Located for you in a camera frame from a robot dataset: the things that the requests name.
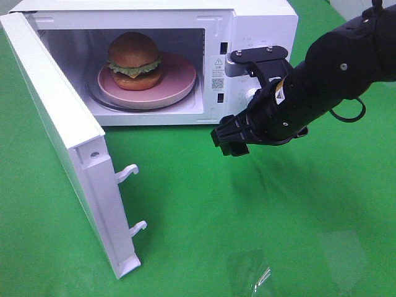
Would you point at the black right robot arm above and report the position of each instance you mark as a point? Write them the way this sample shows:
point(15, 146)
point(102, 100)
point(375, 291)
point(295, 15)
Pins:
point(340, 65)

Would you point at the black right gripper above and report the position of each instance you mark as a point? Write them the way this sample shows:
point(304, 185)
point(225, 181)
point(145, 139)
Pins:
point(264, 119)

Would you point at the burger with lettuce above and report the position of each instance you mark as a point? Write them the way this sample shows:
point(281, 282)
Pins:
point(134, 61)

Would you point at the pink round plate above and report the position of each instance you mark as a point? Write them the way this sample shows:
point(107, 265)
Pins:
point(177, 80)

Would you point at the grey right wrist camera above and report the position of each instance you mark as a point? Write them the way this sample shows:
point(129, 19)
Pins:
point(264, 63)

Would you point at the white microwave knob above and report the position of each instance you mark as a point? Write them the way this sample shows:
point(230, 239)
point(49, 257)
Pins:
point(250, 94)

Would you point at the white microwave door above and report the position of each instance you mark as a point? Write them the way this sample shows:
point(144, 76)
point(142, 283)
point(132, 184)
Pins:
point(79, 142)

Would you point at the white microwave oven body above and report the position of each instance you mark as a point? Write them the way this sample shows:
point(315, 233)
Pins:
point(77, 35)

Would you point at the clear plastic tape piece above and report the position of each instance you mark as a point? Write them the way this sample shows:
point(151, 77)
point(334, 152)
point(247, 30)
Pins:
point(261, 286)

